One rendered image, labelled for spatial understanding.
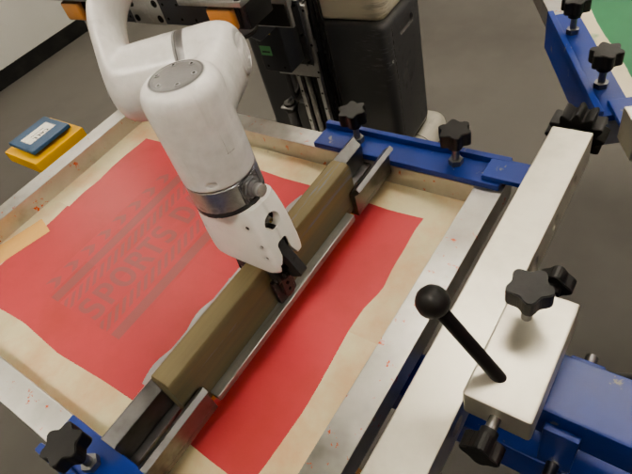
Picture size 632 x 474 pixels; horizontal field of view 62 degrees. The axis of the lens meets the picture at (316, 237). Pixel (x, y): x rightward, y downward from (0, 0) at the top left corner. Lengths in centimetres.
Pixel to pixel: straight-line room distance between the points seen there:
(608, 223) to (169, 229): 158
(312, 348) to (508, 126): 192
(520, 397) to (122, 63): 46
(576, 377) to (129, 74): 49
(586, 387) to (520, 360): 7
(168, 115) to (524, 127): 210
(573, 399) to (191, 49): 46
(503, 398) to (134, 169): 79
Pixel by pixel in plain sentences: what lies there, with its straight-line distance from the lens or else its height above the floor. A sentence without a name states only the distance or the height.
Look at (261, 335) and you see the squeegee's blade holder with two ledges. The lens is 64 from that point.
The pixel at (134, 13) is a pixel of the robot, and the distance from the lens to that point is 131.
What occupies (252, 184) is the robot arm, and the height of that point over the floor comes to 119.
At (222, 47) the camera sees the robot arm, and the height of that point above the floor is 129.
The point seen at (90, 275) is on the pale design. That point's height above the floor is 96.
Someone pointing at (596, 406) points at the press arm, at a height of 104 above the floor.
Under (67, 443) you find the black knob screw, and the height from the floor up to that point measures 106.
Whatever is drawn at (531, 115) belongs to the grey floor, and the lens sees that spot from 252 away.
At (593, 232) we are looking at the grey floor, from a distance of 204.
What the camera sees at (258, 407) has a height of 96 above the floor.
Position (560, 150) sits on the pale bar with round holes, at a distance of 72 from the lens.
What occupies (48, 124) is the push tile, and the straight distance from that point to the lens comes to 131.
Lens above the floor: 151
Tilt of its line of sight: 46 degrees down
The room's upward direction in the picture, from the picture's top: 19 degrees counter-clockwise
